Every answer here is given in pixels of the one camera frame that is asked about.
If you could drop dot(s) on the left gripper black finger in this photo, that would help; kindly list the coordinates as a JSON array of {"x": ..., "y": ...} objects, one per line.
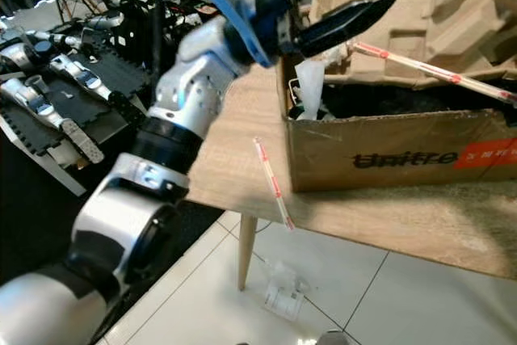
[{"x": 343, "y": 23}]

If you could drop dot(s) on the brown moulded pulp tray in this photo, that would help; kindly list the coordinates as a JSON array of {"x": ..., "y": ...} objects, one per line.
[{"x": 452, "y": 14}]

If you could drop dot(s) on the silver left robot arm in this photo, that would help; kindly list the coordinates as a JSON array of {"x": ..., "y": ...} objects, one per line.
[{"x": 194, "y": 78}]

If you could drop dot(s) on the crumpled white trash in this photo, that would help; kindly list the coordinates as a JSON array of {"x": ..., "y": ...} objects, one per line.
[{"x": 284, "y": 300}]

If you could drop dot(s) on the crumpled white tissue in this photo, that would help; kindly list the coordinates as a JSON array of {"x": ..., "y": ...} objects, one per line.
[{"x": 311, "y": 90}]

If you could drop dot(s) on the chopsticks red white wrapper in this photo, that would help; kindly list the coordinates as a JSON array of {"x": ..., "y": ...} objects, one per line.
[
  {"x": 436, "y": 70},
  {"x": 273, "y": 183}
]

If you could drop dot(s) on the Unitree printed cardboard box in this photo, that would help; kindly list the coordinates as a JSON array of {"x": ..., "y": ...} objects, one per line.
[{"x": 371, "y": 135}]

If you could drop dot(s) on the black robot torso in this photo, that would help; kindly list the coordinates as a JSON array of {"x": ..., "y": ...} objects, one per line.
[{"x": 133, "y": 30}]

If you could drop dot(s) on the silver robot limb perforated end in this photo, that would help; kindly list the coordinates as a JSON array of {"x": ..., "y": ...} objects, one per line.
[{"x": 48, "y": 119}]

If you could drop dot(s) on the silver robot limb black end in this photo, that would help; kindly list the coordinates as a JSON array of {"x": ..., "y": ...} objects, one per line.
[{"x": 89, "y": 82}]

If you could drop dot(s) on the light wooden table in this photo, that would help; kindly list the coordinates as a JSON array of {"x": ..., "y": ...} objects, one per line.
[{"x": 412, "y": 228}]

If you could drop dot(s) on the grey robot foot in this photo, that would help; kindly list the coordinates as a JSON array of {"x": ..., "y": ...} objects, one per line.
[{"x": 333, "y": 338}]

